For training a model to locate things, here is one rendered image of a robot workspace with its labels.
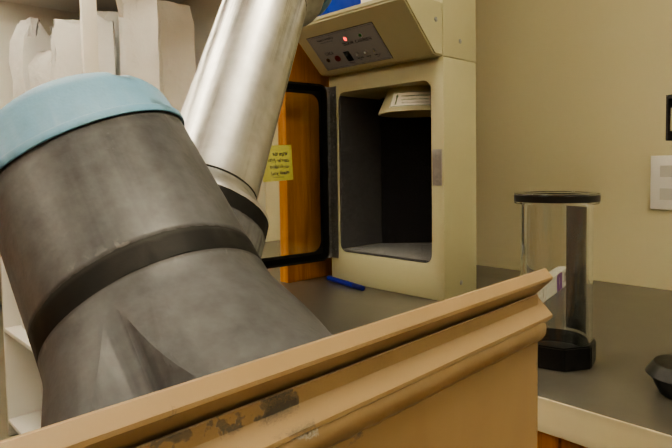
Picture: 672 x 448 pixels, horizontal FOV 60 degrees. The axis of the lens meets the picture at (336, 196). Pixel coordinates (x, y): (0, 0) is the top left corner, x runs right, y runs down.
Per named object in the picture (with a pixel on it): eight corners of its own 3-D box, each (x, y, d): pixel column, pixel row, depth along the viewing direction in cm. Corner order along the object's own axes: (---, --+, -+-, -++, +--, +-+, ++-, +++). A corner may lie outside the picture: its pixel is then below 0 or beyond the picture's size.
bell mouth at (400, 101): (412, 118, 139) (412, 95, 139) (475, 113, 126) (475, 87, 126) (361, 115, 127) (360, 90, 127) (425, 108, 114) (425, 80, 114)
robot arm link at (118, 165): (-33, 320, 23) (-94, 97, 29) (95, 392, 35) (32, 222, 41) (238, 186, 26) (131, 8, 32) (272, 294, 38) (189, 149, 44)
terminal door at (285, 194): (329, 260, 133) (326, 84, 131) (206, 277, 114) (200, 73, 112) (327, 259, 133) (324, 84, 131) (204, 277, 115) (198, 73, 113)
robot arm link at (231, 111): (17, 328, 35) (234, -159, 63) (106, 384, 48) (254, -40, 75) (207, 358, 34) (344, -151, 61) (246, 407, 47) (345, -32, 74)
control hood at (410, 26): (328, 76, 133) (327, 32, 132) (444, 55, 109) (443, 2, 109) (288, 72, 125) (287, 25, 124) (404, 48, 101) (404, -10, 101)
